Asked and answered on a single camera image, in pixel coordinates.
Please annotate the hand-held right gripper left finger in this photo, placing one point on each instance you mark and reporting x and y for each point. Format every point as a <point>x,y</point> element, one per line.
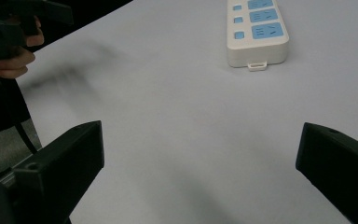
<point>59,165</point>

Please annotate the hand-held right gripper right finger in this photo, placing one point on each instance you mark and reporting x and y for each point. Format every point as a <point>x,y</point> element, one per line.
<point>338,161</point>

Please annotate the white and blue power strip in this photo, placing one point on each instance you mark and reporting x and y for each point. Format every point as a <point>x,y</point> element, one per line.
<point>256,37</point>

